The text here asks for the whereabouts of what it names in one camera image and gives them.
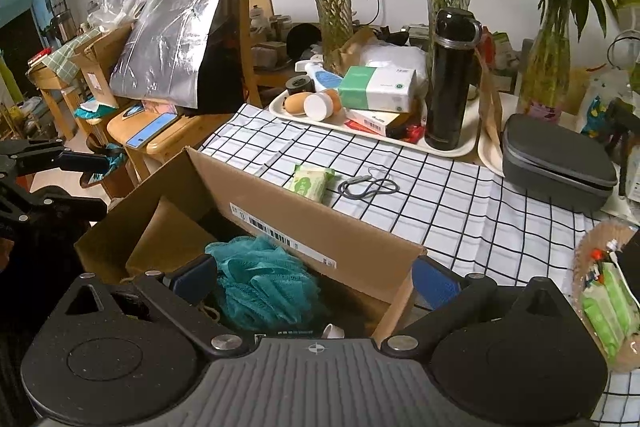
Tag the wooden chair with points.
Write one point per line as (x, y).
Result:
(190, 132)

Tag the black thermos bottle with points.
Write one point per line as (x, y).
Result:
(450, 97)

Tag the white blue spray bottle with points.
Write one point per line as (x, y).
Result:
(322, 79)

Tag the green wet wipes pack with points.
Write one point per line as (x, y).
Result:
(310, 183)

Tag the tall brown paper bag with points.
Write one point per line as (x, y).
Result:
(492, 107)

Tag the silver foil bag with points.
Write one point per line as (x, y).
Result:
(170, 37)

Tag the teal cloth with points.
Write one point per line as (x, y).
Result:
(95, 111)

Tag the white cup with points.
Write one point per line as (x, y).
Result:
(332, 332)

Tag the blue phone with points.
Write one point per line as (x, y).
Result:
(150, 131)

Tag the green white tissue box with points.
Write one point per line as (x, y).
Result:
(380, 89)

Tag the small cardboard box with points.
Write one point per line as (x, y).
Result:
(100, 67)

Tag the beige egg-shaped sponge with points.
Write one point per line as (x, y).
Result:
(296, 104)

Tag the white black checked tablecloth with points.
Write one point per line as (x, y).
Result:
(450, 207)

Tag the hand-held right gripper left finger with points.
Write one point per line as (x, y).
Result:
(195, 279)

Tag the wooden side table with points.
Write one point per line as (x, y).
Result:
(50, 79)

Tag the white plate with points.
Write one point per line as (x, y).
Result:
(490, 157)

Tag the crumpled brown paper bag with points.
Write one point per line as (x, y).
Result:
(352, 52)

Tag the red white flat box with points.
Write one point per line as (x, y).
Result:
(372, 121)

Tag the red snack packet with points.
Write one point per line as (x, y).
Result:
(412, 134)

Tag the teal mesh bath loofah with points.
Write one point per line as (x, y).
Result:
(265, 287)

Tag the white plastic tray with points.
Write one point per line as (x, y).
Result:
(465, 142)

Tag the green packets in basket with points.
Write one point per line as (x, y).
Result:
(610, 312)

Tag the grey zip case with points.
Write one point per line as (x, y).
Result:
(555, 162)

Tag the black tape roll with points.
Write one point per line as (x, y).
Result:
(299, 84)

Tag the woven wicker basket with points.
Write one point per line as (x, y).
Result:
(587, 247)

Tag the white plastic bag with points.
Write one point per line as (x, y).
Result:
(395, 57)

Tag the brown cardboard box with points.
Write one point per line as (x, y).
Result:
(310, 232)

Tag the clear plastic bags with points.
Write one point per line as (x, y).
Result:
(117, 4)

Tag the orange bottle with white cap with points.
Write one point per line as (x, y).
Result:
(320, 106)

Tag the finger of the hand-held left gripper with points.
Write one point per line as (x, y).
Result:
(80, 163)
(60, 204)

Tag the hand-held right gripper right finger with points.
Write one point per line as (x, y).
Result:
(435, 284)

